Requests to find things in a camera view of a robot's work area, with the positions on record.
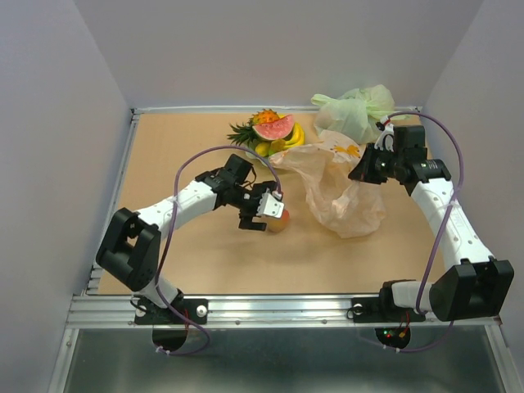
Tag tied green plastic bag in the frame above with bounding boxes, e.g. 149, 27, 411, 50
311, 84, 397, 145

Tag fake peach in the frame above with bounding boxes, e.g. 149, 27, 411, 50
266, 209, 290, 233

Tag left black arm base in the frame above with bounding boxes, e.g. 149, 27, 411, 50
129, 295, 211, 356

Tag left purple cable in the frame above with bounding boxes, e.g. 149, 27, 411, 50
154, 146, 286, 356

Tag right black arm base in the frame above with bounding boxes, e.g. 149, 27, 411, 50
346, 280, 426, 353

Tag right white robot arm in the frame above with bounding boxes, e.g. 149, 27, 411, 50
349, 124, 514, 322

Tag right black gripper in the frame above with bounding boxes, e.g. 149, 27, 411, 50
347, 142, 404, 184

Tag fake banana bunch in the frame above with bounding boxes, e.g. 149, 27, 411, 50
269, 123, 305, 155

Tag purple cable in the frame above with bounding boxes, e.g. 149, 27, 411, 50
378, 112, 465, 354
154, 146, 286, 356

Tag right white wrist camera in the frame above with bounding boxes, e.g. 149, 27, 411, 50
374, 120, 394, 151

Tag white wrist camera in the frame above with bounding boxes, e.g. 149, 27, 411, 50
374, 120, 394, 151
256, 191, 285, 219

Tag fake green lime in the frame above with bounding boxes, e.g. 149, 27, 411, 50
255, 142, 271, 157

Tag aluminium front rail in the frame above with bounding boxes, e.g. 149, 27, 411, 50
67, 292, 504, 328

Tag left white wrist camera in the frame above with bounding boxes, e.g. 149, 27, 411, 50
256, 191, 285, 219

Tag banana print plastic bag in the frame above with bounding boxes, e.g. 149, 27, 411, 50
269, 130, 386, 238

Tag light green fruit plate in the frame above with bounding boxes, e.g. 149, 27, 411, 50
245, 148, 270, 167

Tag fake watermelon slice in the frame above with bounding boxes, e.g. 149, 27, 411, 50
252, 115, 295, 141

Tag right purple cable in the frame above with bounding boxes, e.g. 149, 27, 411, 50
378, 112, 465, 354

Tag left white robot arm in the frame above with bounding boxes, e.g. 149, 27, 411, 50
96, 154, 285, 323

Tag fake pineapple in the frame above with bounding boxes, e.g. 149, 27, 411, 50
227, 109, 280, 148

